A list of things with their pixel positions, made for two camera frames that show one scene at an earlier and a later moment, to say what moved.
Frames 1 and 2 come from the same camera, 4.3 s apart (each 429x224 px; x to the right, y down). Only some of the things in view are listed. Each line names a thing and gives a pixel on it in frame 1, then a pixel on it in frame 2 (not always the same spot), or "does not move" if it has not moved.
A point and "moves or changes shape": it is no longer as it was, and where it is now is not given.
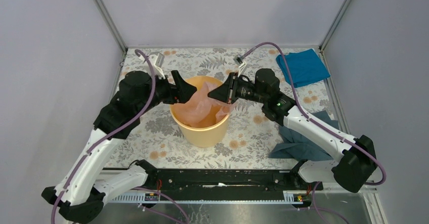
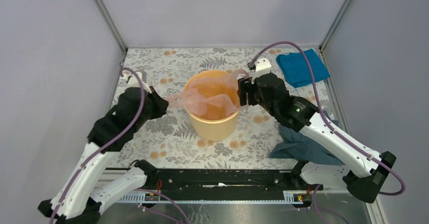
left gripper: (181, 92) -> (162, 104)
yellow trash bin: (203, 120) moves or changes shape
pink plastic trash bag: (196, 112) moves or changes shape
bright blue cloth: (305, 67) does not move
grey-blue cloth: (295, 146) does not move
